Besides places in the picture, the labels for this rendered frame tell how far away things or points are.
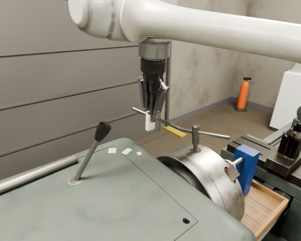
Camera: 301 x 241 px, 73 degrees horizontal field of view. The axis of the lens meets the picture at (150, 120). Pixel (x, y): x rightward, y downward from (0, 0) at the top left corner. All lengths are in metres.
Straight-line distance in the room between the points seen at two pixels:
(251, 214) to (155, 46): 0.78
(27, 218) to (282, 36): 0.57
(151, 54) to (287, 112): 3.29
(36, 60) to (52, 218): 1.89
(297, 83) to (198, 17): 3.27
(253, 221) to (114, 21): 0.88
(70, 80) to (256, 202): 1.98
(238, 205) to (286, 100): 3.10
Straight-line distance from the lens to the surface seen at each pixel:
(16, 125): 2.37
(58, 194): 0.53
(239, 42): 0.40
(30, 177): 0.58
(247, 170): 0.99
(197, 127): 0.63
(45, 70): 2.28
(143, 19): 0.40
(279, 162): 1.13
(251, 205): 1.06
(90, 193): 0.51
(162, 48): 0.56
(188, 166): 0.61
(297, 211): 1.26
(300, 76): 3.58
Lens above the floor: 1.60
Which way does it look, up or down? 26 degrees down
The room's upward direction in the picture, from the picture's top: straight up
